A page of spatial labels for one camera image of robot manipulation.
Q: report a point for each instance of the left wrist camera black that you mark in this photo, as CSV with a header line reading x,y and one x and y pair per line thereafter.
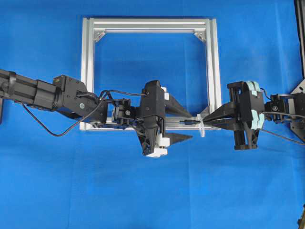
x,y
152,103

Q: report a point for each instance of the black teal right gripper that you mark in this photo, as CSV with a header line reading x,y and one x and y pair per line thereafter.
x,y
228,116

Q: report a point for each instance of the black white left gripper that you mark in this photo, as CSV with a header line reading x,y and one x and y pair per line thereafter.
x,y
151,132

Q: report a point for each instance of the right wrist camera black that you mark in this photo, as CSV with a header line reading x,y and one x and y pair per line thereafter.
x,y
245,106

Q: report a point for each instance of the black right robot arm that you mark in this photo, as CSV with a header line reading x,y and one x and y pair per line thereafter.
x,y
277,109

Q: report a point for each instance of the black metal stand right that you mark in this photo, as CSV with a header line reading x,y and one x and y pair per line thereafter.
x,y
298,101

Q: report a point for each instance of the dark box left edge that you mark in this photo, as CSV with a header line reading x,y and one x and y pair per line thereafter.
x,y
1,110

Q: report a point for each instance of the silver aluminium extrusion frame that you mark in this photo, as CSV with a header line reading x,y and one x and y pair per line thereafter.
x,y
126,53

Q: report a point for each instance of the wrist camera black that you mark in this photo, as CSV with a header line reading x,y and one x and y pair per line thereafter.
x,y
245,106
152,103

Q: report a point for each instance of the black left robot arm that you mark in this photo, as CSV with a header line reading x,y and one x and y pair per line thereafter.
x,y
70,98

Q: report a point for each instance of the white zip tie loop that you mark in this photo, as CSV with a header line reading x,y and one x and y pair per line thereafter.
x,y
201,125

